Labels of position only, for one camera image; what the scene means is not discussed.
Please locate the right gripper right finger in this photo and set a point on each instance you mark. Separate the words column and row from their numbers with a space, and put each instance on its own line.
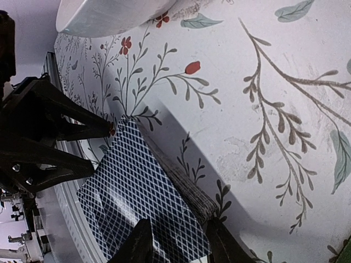
column 225, row 248

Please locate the round green poker mat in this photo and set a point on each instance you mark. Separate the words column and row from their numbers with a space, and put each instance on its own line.
column 344, row 256

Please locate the white ceramic bowl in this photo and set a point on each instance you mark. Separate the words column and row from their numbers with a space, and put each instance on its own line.
column 101, row 18

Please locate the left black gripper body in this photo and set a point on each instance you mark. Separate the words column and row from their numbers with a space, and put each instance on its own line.
column 16, row 128

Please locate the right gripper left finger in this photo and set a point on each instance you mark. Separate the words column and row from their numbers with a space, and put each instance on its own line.
column 138, row 247

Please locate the floral tablecloth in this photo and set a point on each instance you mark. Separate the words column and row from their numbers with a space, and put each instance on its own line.
column 250, row 100

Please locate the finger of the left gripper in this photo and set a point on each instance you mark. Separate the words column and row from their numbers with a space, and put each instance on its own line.
column 70, row 121
column 54, row 167

